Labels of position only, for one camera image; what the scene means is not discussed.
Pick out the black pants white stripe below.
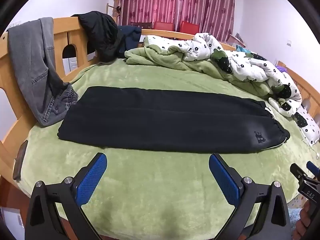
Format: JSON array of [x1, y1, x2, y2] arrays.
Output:
[[57, 86, 290, 153]]

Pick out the person's right hand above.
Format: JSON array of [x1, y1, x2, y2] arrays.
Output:
[[292, 200, 311, 240]]

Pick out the dark phone on bed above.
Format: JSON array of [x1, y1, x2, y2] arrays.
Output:
[[12, 140, 28, 181]]

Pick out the green fleece bed sheet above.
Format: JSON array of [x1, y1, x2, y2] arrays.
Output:
[[18, 60, 319, 239]]

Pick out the green fleece blanket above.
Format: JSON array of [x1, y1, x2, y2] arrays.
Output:
[[124, 45, 273, 98]]

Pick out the white flower print quilt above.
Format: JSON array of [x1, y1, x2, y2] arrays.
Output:
[[143, 33, 319, 146]]

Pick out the grey denim jeans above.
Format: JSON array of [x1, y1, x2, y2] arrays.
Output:
[[8, 17, 78, 127]]

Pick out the red chair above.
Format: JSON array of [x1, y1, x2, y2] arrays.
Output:
[[153, 22, 174, 31], [180, 21, 200, 35]]

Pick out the black jacket on footboard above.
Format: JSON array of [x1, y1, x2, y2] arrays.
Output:
[[73, 11, 125, 62]]

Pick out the pink striped curtain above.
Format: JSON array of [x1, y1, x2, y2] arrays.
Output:
[[115, 0, 235, 41]]

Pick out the navy blue garment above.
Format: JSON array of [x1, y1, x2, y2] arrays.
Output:
[[118, 25, 142, 54]]

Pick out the wooden coat rack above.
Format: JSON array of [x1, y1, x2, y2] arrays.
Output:
[[106, 3, 121, 23]]

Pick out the wooden bed frame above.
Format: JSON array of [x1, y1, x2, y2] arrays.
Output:
[[0, 16, 320, 188]]

